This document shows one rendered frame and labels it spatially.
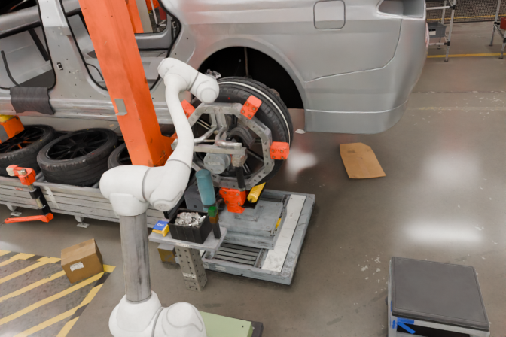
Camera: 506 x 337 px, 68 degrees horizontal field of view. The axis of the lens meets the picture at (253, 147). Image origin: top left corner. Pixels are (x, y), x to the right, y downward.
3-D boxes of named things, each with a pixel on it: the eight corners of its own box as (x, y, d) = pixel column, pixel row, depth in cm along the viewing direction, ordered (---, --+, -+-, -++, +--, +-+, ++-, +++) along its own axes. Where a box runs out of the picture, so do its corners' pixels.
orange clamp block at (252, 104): (254, 113, 204) (262, 101, 198) (250, 119, 198) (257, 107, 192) (244, 106, 204) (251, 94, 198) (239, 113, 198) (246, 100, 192)
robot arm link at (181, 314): (201, 367, 150) (193, 334, 139) (158, 359, 154) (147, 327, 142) (212, 329, 164) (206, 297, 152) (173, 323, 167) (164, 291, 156)
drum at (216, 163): (241, 156, 220) (238, 135, 213) (227, 176, 203) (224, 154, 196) (219, 153, 225) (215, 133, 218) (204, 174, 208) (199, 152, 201)
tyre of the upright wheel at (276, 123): (245, 183, 264) (316, 135, 226) (233, 204, 245) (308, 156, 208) (178, 114, 252) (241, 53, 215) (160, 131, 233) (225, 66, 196)
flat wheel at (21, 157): (23, 143, 394) (13, 122, 382) (77, 144, 377) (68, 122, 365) (-31, 180, 339) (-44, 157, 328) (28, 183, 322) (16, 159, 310)
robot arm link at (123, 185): (153, 359, 150) (104, 350, 154) (170, 330, 165) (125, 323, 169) (141, 173, 132) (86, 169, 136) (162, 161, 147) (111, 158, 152)
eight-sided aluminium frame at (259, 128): (277, 186, 223) (268, 103, 196) (274, 193, 218) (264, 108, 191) (196, 178, 242) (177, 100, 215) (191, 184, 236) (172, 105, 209)
